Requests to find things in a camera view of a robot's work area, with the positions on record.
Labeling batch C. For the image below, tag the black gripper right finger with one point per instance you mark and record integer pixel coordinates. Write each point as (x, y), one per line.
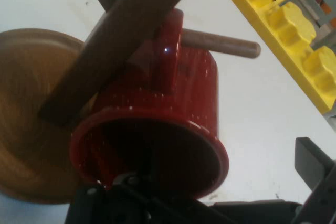
(319, 179)

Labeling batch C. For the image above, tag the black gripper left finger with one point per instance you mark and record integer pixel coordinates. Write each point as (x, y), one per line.
(126, 203)

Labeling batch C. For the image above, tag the red speckled enamel mug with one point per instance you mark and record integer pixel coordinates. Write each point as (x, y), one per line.
(189, 98)

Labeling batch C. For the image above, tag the brown wooden mug tree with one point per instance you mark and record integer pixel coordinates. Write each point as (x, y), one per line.
(31, 119)

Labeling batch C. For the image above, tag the large yellow toy block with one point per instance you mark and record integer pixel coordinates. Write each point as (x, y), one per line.
(294, 30)

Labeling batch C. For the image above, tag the large orange toy block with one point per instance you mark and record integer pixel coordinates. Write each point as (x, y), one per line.
(326, 7)

